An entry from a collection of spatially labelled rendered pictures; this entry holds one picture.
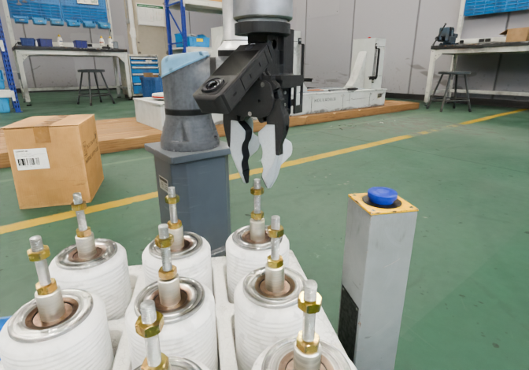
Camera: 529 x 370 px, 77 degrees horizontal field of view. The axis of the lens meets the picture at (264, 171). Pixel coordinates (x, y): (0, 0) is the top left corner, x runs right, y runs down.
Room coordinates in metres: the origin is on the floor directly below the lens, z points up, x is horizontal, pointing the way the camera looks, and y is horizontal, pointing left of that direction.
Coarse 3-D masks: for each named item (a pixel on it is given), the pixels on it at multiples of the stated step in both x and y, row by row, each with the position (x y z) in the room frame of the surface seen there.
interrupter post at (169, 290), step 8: (160, 280) 0.30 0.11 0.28; (168, 280) 0.30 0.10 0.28; (176, 280) 0.30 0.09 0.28; (160, 288) 0.30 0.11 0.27; (168, 288) 0.30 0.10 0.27; (176, 288) 0.30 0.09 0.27; (160, 296) 0.30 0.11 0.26; (168, 296) 0.30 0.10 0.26; (176, 296) 0.30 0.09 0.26; (168, 304) 0.30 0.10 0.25
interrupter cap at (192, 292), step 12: (180, 276) 0.34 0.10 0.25; (144, 288) 0.32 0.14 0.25; (156, 288) 0.32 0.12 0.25; (180, 288) 0.32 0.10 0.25; (192, 288) 0.32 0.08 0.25; (144, 300) 0.30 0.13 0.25; (156, 300) 0.30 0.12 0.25; (180, 300) 0.30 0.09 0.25; (192, 300) 0.30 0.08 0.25; (204, 300) 0.30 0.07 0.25; (168, 312) 0.28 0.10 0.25; (180, 312) 0.28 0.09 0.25; (192, 312) 0.28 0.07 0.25
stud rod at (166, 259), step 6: (162, 228) 0.30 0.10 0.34; (162, 234) 0.30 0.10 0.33; (168, 234) 0.31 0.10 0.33; (162, 252) 0.30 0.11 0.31; (168, 252) 0.30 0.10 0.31; (162, 258) 0.30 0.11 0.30; (168, 258) 0.30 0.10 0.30; (162, 264) 0.30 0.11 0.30; (168, 264) 0.30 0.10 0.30; (168, 270) 0.30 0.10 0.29
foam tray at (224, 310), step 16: (224, 256) 0.51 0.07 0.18; (224, 272) 0.48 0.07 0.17; (224, 288) 0.42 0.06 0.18; (224, 304) 0.39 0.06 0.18; (112, 320) 0.35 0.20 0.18; (224, 320) 0.35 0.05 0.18; (320, 320) 0.35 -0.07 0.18; (112, 336) 0.34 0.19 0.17; (224, 336) 0.33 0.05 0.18; (320, 336) 0.33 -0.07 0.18; (336, 336) 0.33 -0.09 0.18; (128, 352) 0.30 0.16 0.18; (224, 352) 0.30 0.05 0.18; (0, 368) 0.28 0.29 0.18; (112, 368) 0.28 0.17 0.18; (128, 368) 0.28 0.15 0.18; (224, 368) 0.28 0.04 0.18
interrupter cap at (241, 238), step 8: (264, 224) 0.48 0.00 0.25; (240, 232) 0.46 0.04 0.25; (248, 232) 0.46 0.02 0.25; (264, 232) 0.46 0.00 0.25; (232, 240) 0.44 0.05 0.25; (240, 240) 0.43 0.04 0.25; (248, 240) 0.44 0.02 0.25; (264, 240) 0.44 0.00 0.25; (280, 240) 0.43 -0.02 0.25; (248, 248) 0.41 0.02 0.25; (256, 248) 0.41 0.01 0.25; (264, 248) 0.41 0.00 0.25
